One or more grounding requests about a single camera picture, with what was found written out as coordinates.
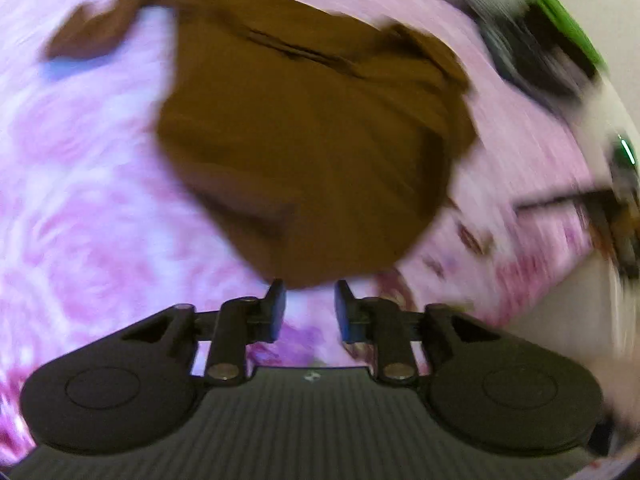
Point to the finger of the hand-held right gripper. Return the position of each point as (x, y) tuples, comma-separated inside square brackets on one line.
[(555, 201)]

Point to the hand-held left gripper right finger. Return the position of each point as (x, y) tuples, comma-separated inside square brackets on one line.
[(343, 312)]

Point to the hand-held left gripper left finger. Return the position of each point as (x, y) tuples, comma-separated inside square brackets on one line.
[(278, 312)]

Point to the brown shirt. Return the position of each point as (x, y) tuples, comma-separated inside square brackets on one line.
[(310, 150)]

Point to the black cloth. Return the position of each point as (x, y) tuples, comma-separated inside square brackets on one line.
[(540, 55)]

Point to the green cloth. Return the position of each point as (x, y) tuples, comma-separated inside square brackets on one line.
[(570, 20)]

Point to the grey cloth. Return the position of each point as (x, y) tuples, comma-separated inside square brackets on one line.
[(480, 5)]

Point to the pink floral blanket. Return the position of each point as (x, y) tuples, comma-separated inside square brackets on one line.
[(85, 195)]

